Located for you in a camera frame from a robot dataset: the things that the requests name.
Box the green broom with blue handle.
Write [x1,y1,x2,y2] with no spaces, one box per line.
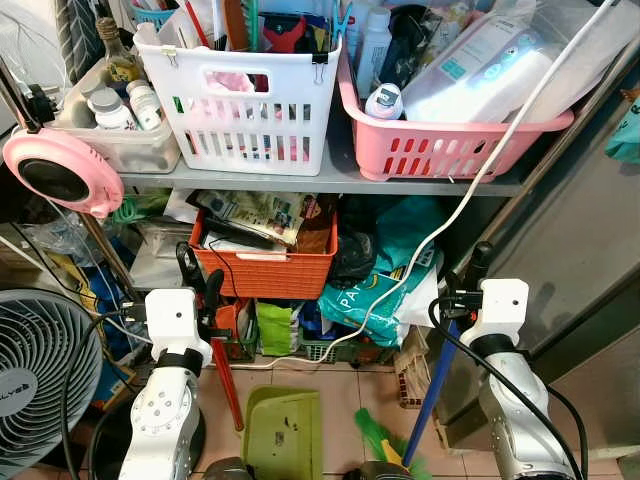
[354,318,462,480]

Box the green dustpan with red handle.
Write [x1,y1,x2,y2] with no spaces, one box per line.
[209,335,325,480]

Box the grey floor fan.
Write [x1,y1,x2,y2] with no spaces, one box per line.
[0,289,105,477]

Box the orange plastic basket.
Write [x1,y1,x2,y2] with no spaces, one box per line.
[189,214,340,302]

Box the green plastic pouch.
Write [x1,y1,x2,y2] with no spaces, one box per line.
[254,299,298,358]

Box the teal plastic bag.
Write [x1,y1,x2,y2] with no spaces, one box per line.
[317,195,443,348]

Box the printed paper packet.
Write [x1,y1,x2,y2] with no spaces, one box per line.
[196,190,308,247]

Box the brown slatted crate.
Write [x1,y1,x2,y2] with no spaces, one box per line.
[394,325,443,410]

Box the grey metal cabinet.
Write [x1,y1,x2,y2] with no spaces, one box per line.
[437,40,640,453]

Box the pink plastic basket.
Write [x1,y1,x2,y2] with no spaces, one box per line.
[337,40,577,183]

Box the black round fan base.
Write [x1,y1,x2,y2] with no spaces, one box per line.
[95,405,208,473]

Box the clear plastic storage box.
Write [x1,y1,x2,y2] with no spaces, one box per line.
[54,58,182,174]

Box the white plastic basket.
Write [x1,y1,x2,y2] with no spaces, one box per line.
[134,18,344,177]

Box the white pill bottle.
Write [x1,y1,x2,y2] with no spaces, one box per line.
[89,88,137,132]
[125,79,164,132]

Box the white bottle with blue label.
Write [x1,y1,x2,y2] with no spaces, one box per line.
[364,82,405,122]

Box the teal cloth with writing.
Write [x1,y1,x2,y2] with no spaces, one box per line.
[604,95,640,167]

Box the clear bag of white packs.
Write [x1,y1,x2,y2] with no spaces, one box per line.
[400,0,640,127]

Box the glass bottle with label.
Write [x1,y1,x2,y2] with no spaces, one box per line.
[95,15,142,89]

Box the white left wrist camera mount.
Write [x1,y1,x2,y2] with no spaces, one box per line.
[144,288,202,354]

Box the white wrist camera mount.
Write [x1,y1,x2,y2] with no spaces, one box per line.
[479,279,530,341]
[144,288,202,354]

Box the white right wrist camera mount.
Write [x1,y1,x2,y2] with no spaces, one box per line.
[479,279,530,341]

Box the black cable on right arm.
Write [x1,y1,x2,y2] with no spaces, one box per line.
[428,292,589,480]

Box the white power cable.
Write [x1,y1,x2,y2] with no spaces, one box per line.
[214,0,618,373]

